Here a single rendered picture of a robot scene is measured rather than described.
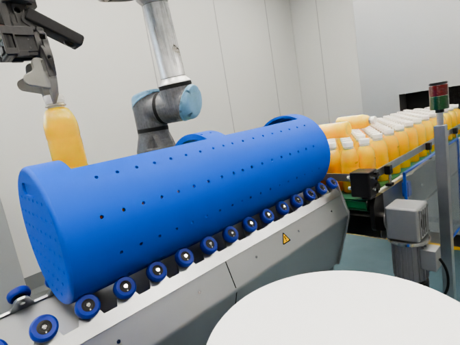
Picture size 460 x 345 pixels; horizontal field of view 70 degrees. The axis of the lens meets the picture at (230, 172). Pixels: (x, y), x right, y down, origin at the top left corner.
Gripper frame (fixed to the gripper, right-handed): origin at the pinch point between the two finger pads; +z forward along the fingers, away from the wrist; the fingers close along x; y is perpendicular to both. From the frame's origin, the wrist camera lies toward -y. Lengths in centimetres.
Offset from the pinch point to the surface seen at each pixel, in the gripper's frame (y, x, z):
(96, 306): 7.2, 16.3, 40.4
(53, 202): 9.5, 16.9, 19.2
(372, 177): -84, 29, 40
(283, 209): -50, 16, 41
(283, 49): -462, -271, -80
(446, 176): -118, 42, 48
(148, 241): -4.9, 18.4, 32.2
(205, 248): -19.7, 15.9, 40.4
